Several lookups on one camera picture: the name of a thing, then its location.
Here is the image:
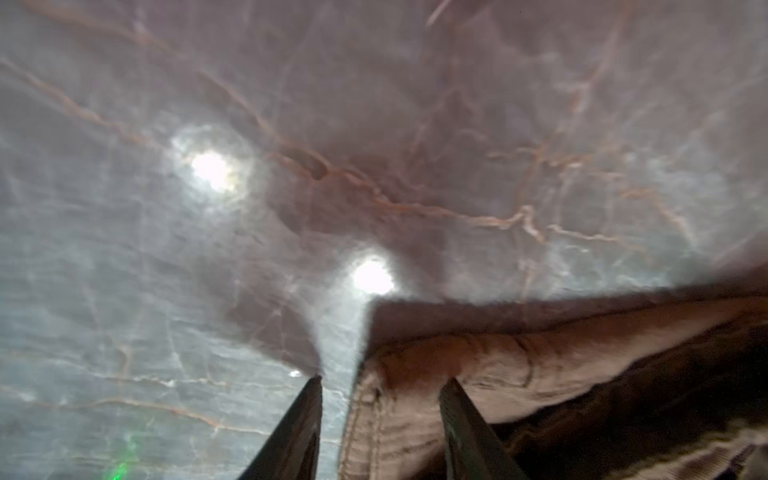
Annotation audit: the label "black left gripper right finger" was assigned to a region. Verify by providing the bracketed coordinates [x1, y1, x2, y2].
[439, 378, 529, 480]

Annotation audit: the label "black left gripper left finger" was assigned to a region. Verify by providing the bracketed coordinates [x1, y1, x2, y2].
[238, 375, 323, 480]

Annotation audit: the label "brown trousers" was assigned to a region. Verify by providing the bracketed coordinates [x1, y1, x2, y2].
[338, 296, 767, 479]

